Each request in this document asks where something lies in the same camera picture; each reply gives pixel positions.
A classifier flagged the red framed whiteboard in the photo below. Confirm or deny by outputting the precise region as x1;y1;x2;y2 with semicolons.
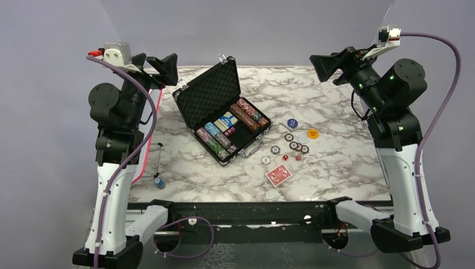
132;90;162;184

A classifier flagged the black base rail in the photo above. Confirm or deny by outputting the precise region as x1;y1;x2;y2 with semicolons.
126;200;394;246

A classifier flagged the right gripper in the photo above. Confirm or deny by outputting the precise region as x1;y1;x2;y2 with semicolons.
310;44;389;113

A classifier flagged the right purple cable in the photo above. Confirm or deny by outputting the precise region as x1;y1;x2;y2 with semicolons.
400;31;462;269

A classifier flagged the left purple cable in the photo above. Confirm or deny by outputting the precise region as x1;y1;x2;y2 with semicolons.
86;54;159;269

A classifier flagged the black poker case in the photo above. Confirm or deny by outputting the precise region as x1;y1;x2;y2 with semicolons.
173;54;272;166

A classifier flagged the brown 100 chip left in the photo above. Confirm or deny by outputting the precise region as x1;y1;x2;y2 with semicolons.
289;141;299;150

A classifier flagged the blue 10 chip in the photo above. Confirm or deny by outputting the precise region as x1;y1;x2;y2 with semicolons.
271;146;281;155

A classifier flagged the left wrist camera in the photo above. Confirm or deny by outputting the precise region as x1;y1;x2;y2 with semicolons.
87;42;141;73

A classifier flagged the orange dealer button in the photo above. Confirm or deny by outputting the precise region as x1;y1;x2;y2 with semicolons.
307;128;319;140

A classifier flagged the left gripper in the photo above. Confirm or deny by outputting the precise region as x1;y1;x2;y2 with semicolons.
119;52;178;128

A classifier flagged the red card deck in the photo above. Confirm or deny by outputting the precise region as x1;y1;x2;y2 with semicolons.
266;164;292;187

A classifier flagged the purple cable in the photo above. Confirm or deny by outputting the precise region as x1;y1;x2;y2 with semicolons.
86;54;159;269
400;31;462;269

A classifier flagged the blue dealer button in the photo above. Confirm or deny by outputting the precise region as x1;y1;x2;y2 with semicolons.
287;118;299;129

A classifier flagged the white grey chip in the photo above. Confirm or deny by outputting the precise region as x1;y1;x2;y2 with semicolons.
261;156;271;165

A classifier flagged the blue card deck in case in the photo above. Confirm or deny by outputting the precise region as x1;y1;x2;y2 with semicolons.
214;112;239;132

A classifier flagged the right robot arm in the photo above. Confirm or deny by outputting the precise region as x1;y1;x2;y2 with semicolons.
309;47;451;253

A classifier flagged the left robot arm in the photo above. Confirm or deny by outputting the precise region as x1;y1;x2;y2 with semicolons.
72;51;178;268

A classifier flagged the brown 100 chip upper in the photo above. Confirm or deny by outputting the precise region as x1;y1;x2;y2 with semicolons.
285;133;294;142

